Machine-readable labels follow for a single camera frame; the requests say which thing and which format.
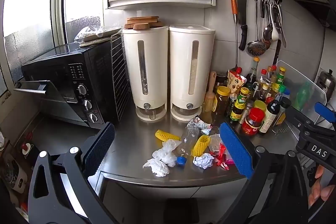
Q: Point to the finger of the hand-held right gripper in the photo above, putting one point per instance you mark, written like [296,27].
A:
[324,111]
[298,117]

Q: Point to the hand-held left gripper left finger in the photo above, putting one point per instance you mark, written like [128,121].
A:
[99,145]

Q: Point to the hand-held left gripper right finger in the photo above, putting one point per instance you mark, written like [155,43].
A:
[236,150]

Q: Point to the pink wrapper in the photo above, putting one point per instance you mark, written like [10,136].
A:
[229,161]

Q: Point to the red wrapper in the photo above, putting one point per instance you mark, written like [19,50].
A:
[221,158]

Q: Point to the white printed packet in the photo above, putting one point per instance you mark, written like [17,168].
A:
[215,144]

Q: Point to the paper ball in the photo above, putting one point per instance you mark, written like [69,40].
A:
[204,161]

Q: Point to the long yellow foam net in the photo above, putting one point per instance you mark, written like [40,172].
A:
[200,146]

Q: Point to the white and blue wrapper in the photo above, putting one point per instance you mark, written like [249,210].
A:
[197,124]

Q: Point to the clear plastic bottle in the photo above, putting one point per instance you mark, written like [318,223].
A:
[189,138]

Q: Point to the white tissue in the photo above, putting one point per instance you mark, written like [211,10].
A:
[157,167]

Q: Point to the short yellow foam net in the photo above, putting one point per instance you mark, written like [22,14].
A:
[165,135]

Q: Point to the white plastic bag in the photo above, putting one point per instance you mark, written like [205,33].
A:
[166,153]

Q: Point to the black trash bin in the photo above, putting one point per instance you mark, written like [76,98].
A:
[182,213]

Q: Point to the person's right hand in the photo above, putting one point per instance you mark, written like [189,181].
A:
[326,191]

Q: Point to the black-cap dark bottle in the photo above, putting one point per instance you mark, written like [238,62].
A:
[283,108]

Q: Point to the green soda bottle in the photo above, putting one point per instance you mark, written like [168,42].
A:
[303,98]

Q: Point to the steel pot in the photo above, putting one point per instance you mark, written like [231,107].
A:
[326,83]

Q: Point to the white-label soy sauce bottle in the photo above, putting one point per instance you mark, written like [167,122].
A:
[269,116]

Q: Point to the red-lid chili sauce jar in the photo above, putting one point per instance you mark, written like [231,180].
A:
[252,124]

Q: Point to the metal-lid spice jar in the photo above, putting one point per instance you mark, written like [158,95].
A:
[246,111]

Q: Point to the row of small condiment bottles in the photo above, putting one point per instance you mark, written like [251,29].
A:
[278,81]

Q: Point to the green-label sauce bottle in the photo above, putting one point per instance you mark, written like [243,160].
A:
[239,108]

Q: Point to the clear acrylic splash guard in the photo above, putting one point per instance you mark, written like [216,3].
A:
[288,74]

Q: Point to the yellow-lid honey jar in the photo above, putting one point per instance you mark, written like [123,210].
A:
[221,103]

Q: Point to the beige bristle brush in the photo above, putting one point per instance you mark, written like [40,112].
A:
[208,102]

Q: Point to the tall orange-cap dark bottle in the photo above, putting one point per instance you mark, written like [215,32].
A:
[252,74]

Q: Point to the red-spout sauce pouch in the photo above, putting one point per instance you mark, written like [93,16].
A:
[235,82]

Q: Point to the black box with red item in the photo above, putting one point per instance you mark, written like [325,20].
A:
[30,150]

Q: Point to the black-lid jar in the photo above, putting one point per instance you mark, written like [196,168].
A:
[221,78]

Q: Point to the black toaster oven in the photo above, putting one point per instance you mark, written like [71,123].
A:
[78,69]

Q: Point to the steel skimmer ladle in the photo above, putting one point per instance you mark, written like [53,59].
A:
[256,48]

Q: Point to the steel utensil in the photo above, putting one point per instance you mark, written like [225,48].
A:
[282,37]

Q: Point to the white spoon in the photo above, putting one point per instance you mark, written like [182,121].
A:
[274,34]

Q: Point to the white patterned pot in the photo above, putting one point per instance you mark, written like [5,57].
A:
[13,176]

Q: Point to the steel spoon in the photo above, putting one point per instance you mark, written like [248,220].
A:
[267,29]

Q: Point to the cream grain dispenser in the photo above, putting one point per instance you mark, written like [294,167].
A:
[155,69]
[181,69]

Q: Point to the black range hood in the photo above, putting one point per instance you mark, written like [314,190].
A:
[323,14]

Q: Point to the woven mat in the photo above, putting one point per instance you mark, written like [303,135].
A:
[92,43]

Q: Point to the wooden board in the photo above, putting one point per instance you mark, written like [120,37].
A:
[143,18]
[155,24]
[141,26]

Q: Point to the window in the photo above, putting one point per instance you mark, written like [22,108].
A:
[31,3]

